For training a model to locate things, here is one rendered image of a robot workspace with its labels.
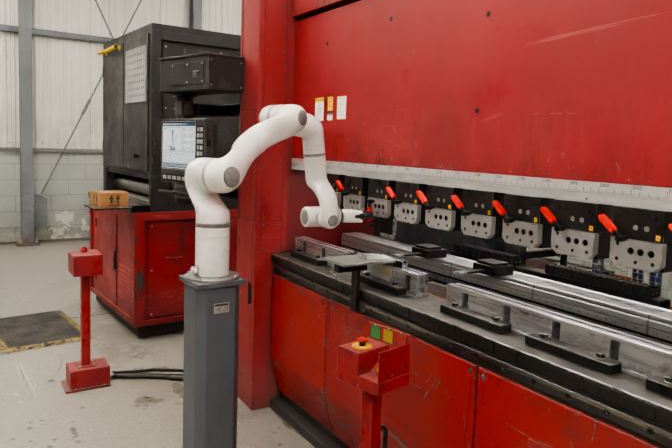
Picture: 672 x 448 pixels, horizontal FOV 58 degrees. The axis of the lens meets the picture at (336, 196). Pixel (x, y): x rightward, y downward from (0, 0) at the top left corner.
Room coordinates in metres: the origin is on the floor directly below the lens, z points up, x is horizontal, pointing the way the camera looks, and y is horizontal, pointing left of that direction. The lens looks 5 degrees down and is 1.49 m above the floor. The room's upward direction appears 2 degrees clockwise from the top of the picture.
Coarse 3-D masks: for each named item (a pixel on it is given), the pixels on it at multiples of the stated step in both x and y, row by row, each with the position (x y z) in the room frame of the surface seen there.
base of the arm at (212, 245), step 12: (204, 228) 2.07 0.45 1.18; (216, 228) 2.07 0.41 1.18; (228, 228) 2.11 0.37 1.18; (204, 240) 2.07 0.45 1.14; (216, 240) 2.07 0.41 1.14; (228, 240) 2.11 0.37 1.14; (204, 252) 2.07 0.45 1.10; (216, 252) 2.07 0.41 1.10; (228, 252) 2.11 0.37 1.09; (204, 264) 2.07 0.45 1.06; (216, 264) 2.07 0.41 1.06; (228, 264) 2.12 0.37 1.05; (192, 276) 2.09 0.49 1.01; (204, 276) 2.07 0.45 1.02; (216, 276) 2.07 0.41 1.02; (228, 276) 2.11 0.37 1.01
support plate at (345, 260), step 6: (324, 258) 2.56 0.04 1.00; (330, 258) 2.56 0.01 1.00; (336, 258) 2.56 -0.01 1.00; (342, 258) 2.56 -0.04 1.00; (348, 258) 2.57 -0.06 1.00; (354, 258) 2.57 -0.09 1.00; (360, 258) 2.58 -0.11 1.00; (342, 264) 2.44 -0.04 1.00; (348, 264) 2.44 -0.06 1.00; (354, 264) 2.46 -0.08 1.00; (360, 264) 2.47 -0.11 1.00; (366, 264) 2.49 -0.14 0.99; (372, 264) 2.50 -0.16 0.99
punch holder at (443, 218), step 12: (432, 192) 2.35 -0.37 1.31; (444, 192) 2.29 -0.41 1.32; (456, 192) 2.26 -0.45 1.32; (432, 204) 2.34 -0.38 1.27; (444, 204) 2.29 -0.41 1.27; (432, 216) 2.34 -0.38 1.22; (444, 216) 2.28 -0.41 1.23; (456, 216) 2.27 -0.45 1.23; (444, 228) 2.28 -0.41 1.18; (456, 228) 2.27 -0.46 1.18
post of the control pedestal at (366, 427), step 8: (368, 400) 2.04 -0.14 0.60; (376, 400) 2.04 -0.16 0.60; (368, 408) 2.04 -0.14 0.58; (376, 408) 2.04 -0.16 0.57; (368, 416) 2.04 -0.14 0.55; (376, 416) 2.04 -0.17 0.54; (368, 424) 2.04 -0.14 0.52; (376, 424) 2.05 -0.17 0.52; (360, 432) 2.06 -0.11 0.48; (368, 432) 2.03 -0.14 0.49; (376, 432) 2.05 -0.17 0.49; (360, 440) 2.06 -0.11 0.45; (368, 440) 2.03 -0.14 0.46; (376, 440) 2.05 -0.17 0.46
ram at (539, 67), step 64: (384, 0) 2.66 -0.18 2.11; (448, 0) 2.32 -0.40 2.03; (512, 0) 2.05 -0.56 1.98; (576, 0) 1.84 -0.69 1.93; (640, 0) 1.67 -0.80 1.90; (320, 64) 3.11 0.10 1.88; (384, 64) 2.65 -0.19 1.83; (448, 64) 2.30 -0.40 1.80; (512, 64) 2.04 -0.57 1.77; (576, 64) 1.83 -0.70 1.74; (640, 64) 1.66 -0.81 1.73; (384, 128) 2.63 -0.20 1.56; (448, 128) 2.29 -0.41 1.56; (512, 128) 2.02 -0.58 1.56; (576, 128) 1.82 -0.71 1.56; (640, 128) 1.65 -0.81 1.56; (512, 192) 2.01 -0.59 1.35; (576, 192) 1.80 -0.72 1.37
